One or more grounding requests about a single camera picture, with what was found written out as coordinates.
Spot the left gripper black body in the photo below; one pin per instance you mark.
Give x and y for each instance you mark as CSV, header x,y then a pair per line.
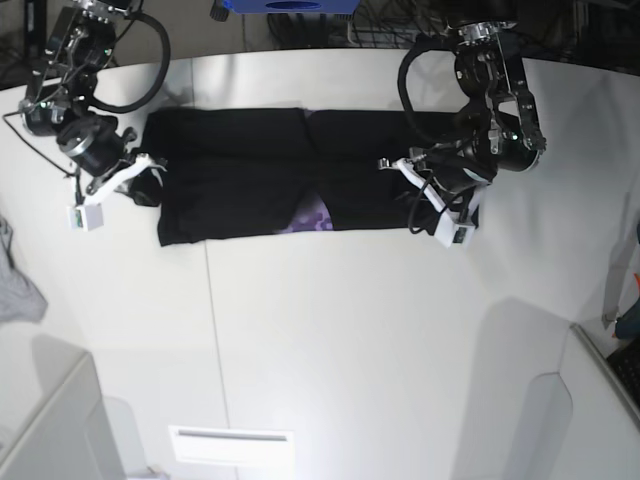
x,y
452,168

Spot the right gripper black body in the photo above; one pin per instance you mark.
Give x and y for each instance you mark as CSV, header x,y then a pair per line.
x,y
93,144

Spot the black T-shirt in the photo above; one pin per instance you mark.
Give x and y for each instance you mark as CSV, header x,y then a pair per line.
x,y
245,172

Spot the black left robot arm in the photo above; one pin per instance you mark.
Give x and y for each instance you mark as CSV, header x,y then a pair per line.
x,y
498,129

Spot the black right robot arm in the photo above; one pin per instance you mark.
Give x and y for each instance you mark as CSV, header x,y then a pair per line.
x,y
60,102

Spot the grey cloth at left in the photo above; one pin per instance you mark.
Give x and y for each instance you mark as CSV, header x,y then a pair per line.
x,y
20,298

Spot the blue box at top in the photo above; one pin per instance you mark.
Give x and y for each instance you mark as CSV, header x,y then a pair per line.
x,y
291,6

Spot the orange teal object right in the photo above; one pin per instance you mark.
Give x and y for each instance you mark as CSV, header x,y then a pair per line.
x,y
627,324

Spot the white slotted panel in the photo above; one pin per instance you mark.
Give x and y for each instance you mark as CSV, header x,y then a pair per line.
x,y
237,448

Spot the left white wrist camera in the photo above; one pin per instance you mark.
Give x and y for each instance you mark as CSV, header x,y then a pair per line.
x,y
449,233

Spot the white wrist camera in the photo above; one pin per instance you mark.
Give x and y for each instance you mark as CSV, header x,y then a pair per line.
x,y
449,233
85,218

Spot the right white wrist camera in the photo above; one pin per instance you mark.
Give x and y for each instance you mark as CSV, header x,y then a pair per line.
x,y
85,218

